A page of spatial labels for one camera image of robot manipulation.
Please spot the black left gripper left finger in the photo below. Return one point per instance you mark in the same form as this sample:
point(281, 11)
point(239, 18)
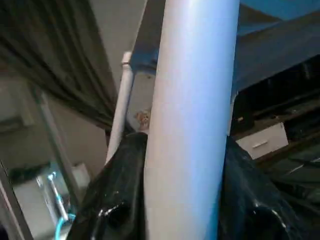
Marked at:
point(112, 200)

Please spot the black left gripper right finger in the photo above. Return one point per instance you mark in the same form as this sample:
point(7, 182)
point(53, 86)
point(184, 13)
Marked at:
point(250, 200)

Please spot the white plastic table leg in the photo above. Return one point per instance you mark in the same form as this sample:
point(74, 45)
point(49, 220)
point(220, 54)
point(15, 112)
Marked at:
point(190, 125)
point(122, 100)

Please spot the white plastic table top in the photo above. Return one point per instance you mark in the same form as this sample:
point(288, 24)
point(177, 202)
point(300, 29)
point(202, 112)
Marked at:
point(280, 45)

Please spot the teal and white mop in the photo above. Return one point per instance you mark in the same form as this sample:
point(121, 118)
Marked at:
point(59, 200)

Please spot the beige plush bunny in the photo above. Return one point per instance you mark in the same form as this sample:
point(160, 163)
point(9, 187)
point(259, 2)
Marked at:
point(143, 119)

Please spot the black low shelf unit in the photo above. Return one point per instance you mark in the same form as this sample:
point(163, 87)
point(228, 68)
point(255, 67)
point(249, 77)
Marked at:
point(280, 90)

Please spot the grey pleated curtain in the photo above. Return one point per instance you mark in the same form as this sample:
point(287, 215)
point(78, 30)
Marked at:
point(50, 40)

